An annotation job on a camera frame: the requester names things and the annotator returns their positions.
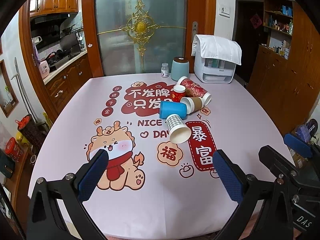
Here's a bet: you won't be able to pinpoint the dark basket with red items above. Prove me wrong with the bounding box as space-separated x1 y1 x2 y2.
15 114 45 151

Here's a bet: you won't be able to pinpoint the small red paper cup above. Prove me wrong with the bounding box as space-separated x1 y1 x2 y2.
172 85 186 102

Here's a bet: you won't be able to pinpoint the brown sleeve paper cup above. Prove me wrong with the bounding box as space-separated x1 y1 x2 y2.
180 97 204 115

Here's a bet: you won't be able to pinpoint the frosted glass sliding door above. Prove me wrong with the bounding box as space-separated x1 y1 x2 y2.
94 0 187 76

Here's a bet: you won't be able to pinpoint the red round tin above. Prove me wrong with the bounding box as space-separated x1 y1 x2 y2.
5 137 23 162

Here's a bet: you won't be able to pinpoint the wooden shelf cabinet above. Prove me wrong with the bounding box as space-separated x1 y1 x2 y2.
247 0 319 134

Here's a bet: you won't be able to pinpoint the white appliance box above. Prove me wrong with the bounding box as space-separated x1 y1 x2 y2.
194 54 236 84

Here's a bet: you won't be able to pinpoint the pink printed tablecloth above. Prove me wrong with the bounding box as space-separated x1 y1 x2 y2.
29 74 291 239

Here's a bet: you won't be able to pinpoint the wall niche frame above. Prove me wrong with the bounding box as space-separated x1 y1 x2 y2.
0 60 18 118

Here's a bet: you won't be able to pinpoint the pink rice cooker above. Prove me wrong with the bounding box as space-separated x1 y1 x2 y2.
39 60 50 79

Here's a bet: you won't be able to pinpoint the white wall switch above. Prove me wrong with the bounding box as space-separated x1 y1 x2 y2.
219 4 231 18

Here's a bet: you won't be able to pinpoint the white cloth cover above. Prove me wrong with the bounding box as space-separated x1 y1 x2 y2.
191 34 242 65

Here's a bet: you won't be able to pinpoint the small white pill bottle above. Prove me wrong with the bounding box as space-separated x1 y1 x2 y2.
161 63 169 77

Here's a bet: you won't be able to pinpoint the light blue canister brown lid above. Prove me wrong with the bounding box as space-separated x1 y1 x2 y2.
171 57 189 81

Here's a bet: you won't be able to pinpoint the tall red patterned cup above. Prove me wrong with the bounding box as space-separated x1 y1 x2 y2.
176 76 212 106

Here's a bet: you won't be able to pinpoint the wooden lower kitchen cabinets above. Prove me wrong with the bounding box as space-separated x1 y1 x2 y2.
46 55 92 114

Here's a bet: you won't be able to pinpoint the grey checkered paper cup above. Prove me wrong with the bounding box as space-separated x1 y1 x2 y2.
166 114 191 144

